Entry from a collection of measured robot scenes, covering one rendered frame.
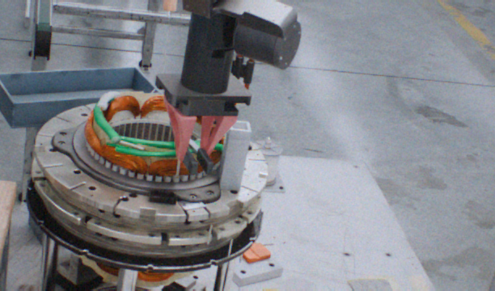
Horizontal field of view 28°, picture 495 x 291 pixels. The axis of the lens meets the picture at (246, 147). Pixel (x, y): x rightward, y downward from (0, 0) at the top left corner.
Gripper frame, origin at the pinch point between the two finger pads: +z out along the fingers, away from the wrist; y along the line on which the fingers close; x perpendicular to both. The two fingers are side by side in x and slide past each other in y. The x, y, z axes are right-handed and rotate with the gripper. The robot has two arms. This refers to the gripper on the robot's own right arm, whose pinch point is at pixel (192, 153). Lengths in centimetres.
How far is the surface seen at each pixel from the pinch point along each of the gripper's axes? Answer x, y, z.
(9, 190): 10.7, -19.6, 10.5
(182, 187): 3.2, 0.9, 6.6
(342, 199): 49, 56, 36
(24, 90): 46.8, -10.6, 12.3
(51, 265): 18.9, -10.8, 27.9
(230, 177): 3.2, 7.4, 5.4
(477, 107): 243, 247, 104
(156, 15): 171, 56, 41
